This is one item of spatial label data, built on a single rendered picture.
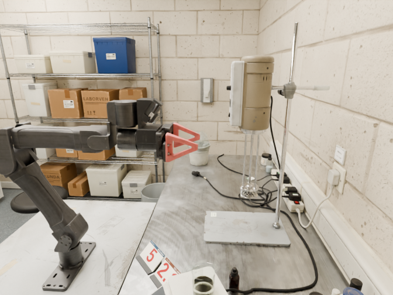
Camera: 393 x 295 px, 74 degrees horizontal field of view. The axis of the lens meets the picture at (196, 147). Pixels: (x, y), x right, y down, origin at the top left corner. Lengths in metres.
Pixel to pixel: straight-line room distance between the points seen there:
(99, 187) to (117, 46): 1.46
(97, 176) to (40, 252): 1.99
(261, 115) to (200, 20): 2.17
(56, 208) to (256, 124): 0.63
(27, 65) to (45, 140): 2.36
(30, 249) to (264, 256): 0.78
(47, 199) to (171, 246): 0.42
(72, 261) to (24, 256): 0.20
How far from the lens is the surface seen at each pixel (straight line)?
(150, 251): 0.90
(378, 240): 0.86
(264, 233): 1.02
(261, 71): 0.83
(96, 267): 0.92
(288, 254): 0.97
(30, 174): 0.83
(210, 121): 2.95
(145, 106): 0.64
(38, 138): 0.77
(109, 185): 2.98
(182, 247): 0.94
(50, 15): 3.40
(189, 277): 0.72
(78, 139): 0.71
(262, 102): 0.84
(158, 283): 0.83
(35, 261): 1.03
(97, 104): 2.80
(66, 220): 0.84
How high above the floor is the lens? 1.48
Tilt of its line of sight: 17 degrees down
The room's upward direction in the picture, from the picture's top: straight up
